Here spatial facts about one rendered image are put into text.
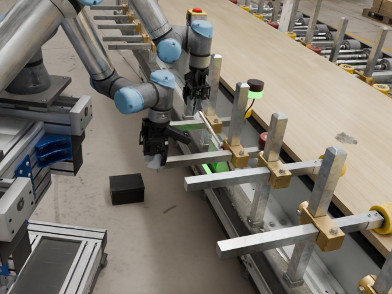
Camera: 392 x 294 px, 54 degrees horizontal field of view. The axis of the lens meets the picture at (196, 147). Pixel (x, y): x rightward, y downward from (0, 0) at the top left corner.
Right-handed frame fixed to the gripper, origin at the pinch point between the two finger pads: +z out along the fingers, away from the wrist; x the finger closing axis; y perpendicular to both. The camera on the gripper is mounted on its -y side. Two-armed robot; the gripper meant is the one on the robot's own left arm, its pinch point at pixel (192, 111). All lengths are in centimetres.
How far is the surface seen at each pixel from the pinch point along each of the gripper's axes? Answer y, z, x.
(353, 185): 54, 2, 37
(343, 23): -67, -16, 118
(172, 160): 23.1, 5.7, -14.4
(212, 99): -5.3, -2.1, 10.5
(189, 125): -1.6, 7.2, 0.0
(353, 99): -3, 2, 81
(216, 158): 23.4, 6.9, 1.9
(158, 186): -68, 92, 7
